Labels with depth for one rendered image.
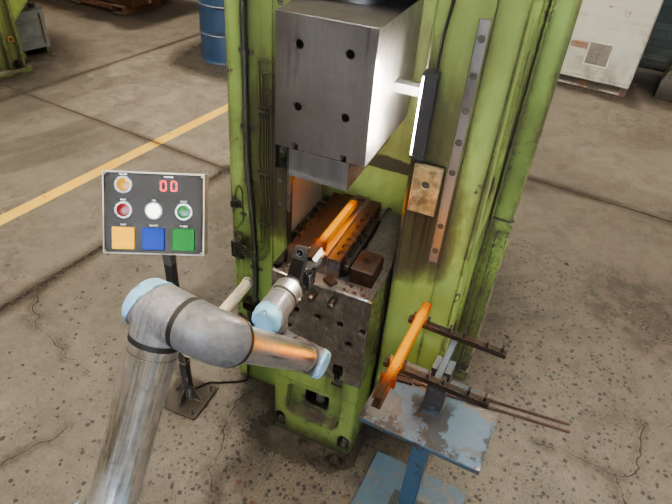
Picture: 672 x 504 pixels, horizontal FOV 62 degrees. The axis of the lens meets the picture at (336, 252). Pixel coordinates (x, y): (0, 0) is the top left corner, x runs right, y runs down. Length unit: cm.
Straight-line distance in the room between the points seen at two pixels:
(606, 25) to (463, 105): 526
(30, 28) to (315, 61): 552
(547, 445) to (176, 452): 164
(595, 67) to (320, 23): 559
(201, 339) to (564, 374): 233
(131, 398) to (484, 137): 116
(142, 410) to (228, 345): 25
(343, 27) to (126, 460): 116
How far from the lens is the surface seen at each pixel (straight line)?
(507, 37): 162
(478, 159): 175
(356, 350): 206
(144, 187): 201
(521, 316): 341
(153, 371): 126
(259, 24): 185
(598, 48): 693
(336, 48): 159
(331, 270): 195
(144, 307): 122
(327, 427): 249
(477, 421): 194
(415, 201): 183
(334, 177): 174
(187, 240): 198
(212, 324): 116
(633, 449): 303
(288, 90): 170
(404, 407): 191
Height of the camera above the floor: 217
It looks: 37 degrees down
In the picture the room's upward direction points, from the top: 5 degrees clockwise
